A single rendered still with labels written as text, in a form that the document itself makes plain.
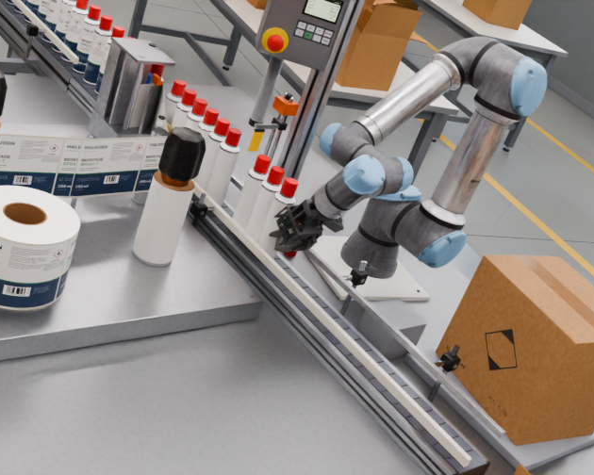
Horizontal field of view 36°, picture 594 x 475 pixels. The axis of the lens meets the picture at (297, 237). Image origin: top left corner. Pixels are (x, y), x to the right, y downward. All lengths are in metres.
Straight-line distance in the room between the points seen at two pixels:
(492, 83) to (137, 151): 0.81
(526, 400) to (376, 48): 2.22
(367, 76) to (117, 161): 2.00
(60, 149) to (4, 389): 0.57
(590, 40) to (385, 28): 5.02
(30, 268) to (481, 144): 1.03
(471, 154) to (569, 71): 6.69
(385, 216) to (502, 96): 0.41
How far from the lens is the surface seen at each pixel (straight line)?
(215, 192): 2.22
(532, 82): 2.07
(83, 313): 1.75
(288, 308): 1.98
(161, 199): 1.87
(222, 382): 1.77
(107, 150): 2.01
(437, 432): 1.75
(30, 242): 1.65
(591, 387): 1.97
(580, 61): 8.71
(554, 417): 1.96
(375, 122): 2.00
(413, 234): 2.18
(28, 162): 1.96
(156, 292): 1.86
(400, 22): 3.84
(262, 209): 2.07
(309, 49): 2.11
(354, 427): 1.80
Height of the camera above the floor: 1.89
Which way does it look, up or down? 27 degrees down
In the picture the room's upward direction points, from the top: 21 degrees clockwise
